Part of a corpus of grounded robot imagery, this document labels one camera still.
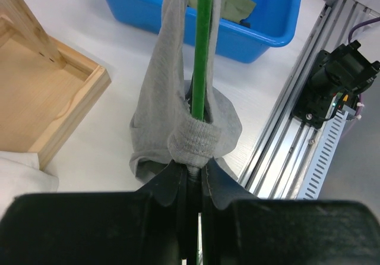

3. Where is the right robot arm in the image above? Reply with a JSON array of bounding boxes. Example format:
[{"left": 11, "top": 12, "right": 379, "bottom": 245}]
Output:
[{"left": 292, "top": 40, "right": 379, "bottom": 129}]

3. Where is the aluminium mounting rail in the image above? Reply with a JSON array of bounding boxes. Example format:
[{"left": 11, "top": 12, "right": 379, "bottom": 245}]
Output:
[{"left": 239, "top": 0, "right": 378, "bottom": 199}]

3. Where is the white tank top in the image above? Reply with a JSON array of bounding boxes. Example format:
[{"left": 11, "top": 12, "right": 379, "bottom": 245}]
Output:
[{"left": 1, "top": 151, "right": 59, "bottom": 212}]

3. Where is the grey tank top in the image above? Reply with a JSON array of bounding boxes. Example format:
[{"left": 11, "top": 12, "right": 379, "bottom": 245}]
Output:
[{"left": 129, "top": 0, "right": 242, "bottom": 182}]

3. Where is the wooden clothes rack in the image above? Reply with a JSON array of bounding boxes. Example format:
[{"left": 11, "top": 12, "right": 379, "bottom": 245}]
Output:
[{"left": 1, "top": 0, "right": 111, "bottom": 169}]

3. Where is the blue plastic bin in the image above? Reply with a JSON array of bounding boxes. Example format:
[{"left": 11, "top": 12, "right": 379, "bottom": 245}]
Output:
[{"left": 107, "top": 0, "right": 300, "bottom": 63}]

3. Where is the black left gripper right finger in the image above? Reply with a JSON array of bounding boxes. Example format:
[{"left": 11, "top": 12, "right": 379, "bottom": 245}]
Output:
[{"left": 201, "top": 160, "right": 379, "bottom": 264}]

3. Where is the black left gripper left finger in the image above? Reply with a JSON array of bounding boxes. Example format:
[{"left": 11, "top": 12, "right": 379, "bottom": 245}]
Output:
[{"left": 1, "top": 162, "right": 198, "bottom": 264}]

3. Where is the slotted grey cable duct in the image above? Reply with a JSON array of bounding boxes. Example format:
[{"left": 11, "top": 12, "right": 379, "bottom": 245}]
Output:
[{"left": 297, "top": 111, "right": 349, "bottom": 200}]

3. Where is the green hanger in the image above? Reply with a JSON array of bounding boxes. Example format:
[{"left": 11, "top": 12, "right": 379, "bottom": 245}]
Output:
[{"left": 189, "top": 0, "right": 215, "bottom": 265}]

